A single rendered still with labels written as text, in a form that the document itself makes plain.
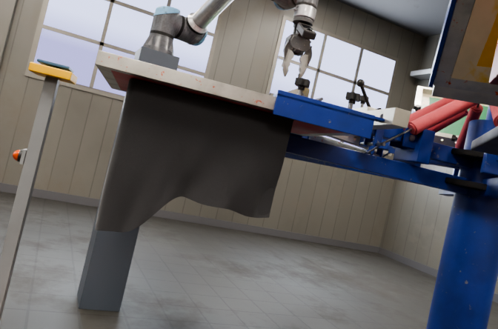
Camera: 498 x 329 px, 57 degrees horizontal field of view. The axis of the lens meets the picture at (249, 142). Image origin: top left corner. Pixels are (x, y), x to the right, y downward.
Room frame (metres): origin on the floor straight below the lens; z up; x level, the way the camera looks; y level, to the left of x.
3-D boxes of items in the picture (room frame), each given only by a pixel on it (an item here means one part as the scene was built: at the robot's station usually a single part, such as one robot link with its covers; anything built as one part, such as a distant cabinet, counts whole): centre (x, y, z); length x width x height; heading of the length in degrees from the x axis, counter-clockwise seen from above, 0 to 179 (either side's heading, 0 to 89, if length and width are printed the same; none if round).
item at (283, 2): (1.66, -0.01, 1.42); 0.11 x 0.11 x 0.08; 38
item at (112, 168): (1.46, 0.39, 0.74); 0.45 x 0.03 x 0.43; 13
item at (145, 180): (1.31, 0.12, 0.74); 0.46 x 0.04 x 0.42; 103
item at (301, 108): (1.31, -0.19, 0.97); 0.30 x 0.05 x 0.07; 103
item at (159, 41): (2.17, 0.52, 1.25); 0.15 x 0.15 x 0.10
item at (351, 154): (1.62, -0.32, 0.89); 1.24 x 0.06 x 0.06; 103
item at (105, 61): (1.53, 0.11, 0.97); 0.79 x 0.58 x 0.04; 103
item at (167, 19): (2.17, 0.51, 1.37); 0.13 x 0.12 x 0.14; 128
